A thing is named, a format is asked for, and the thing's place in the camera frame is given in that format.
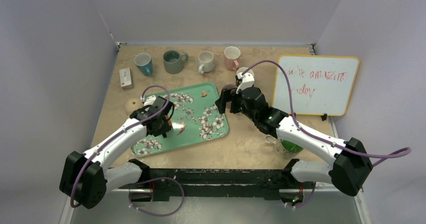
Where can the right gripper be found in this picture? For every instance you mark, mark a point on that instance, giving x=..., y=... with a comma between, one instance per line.
x=232, y=100

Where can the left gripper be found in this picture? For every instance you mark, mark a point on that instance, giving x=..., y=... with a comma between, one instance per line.
x=165, y=127

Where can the black mug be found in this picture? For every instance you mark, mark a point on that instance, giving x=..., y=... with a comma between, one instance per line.
x=242, y=72

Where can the white speckled round mug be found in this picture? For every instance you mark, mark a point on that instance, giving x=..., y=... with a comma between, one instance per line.
x=206, y=62

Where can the pink faceted mug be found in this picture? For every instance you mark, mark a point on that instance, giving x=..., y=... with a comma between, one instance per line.
x=232, y=55

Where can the grey flat-bottom mug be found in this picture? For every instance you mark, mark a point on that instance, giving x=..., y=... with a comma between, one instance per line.
x=174, y=61

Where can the blue textured mug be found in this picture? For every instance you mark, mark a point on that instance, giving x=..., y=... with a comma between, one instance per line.
x=144, y=63

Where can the cream mug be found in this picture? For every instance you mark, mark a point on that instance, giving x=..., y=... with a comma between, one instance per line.
x=284, y=148

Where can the orange mug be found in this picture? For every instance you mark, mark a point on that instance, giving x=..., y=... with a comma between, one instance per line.
x=169, y=121

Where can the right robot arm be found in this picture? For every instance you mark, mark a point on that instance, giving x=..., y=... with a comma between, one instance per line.
x=344, y=165

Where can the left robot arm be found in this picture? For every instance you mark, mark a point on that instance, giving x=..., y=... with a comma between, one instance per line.
x=110, y=149

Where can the beige round mug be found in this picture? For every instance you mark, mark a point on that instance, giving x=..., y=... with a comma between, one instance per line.
x=132, y=105

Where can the green floral tray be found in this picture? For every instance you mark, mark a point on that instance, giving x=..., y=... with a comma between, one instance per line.
x=196, y=119

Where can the small white red box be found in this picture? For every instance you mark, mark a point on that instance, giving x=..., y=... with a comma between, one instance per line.
x=126, y=82

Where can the yellow framed whiteboard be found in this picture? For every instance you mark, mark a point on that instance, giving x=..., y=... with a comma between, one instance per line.
x=315, y=85

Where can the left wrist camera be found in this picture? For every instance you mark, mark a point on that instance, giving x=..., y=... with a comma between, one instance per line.
x=148, y=100

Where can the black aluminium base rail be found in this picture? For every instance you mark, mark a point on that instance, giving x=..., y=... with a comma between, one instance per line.
x=267, y=184

